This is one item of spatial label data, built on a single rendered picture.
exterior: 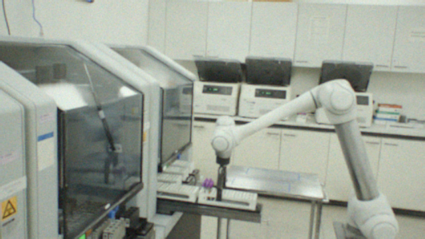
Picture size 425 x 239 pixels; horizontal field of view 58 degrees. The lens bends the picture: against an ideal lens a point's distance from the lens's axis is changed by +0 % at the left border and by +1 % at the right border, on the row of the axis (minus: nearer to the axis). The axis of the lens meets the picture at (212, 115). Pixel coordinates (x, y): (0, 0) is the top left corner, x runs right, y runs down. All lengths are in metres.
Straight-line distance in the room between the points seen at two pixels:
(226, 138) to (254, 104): 2.54
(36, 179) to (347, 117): 1.24
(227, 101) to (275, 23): 1.04
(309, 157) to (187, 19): 2.12
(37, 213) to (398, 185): 3.87
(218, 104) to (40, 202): 3.32
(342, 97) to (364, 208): 0.52
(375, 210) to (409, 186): 2.69
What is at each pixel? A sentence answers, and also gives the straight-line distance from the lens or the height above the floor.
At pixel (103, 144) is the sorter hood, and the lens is 1.41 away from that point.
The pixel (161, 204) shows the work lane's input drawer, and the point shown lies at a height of 0.79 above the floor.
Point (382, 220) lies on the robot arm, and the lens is 1.87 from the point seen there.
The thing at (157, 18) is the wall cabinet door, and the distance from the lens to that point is 4.79.
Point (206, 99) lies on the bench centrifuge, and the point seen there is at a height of 1.07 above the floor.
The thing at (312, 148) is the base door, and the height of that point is 0.63.
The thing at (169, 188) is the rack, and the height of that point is 0.86.
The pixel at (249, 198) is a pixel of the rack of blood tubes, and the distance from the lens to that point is 2.01.
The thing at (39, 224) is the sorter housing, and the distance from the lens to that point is 1.19.
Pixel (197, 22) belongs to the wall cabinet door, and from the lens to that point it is 4.64.
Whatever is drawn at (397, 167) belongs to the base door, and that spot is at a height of 0.52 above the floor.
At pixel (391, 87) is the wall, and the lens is 4.96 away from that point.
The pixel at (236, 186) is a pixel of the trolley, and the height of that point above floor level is 0.82.
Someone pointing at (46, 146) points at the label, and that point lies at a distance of 1.14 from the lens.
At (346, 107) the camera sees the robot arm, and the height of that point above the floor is 1.39.
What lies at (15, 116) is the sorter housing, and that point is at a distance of 1.03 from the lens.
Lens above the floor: 1.59
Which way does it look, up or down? 9 degrees down
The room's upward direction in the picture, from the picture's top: 3 degrees clockwise
